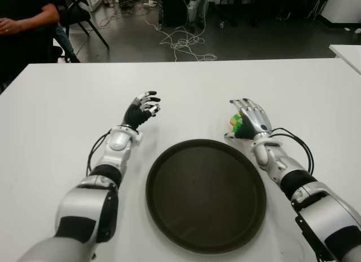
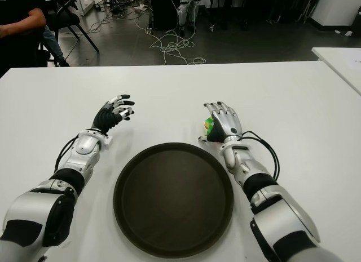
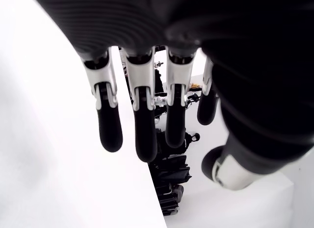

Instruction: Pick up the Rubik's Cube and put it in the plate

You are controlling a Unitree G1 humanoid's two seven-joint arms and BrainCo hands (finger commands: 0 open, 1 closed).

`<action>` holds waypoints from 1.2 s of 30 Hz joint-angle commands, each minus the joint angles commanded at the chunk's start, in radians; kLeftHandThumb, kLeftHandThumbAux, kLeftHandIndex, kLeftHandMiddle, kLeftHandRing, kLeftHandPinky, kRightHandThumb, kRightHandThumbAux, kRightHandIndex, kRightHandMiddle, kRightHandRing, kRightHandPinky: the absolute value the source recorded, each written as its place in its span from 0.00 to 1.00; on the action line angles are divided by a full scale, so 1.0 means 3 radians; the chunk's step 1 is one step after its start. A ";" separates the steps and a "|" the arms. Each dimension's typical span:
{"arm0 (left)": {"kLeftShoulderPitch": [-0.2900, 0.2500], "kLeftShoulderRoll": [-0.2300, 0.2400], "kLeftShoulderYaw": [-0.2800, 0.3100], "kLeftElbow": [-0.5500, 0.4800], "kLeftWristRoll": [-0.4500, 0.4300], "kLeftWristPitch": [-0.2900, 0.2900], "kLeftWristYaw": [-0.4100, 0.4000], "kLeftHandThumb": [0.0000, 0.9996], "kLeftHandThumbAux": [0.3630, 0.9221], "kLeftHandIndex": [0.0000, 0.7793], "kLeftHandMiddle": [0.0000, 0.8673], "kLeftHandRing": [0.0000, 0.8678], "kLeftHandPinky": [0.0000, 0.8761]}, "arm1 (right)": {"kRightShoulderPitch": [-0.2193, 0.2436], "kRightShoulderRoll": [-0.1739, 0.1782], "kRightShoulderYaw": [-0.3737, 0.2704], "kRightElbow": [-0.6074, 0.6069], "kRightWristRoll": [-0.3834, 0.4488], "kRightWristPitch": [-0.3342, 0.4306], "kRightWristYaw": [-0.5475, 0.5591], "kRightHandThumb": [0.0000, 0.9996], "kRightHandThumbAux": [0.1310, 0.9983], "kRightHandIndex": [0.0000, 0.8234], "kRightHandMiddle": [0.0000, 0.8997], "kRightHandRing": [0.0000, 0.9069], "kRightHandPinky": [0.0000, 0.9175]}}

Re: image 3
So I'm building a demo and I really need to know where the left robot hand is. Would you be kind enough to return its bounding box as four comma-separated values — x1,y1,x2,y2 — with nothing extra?
29,0,314,191

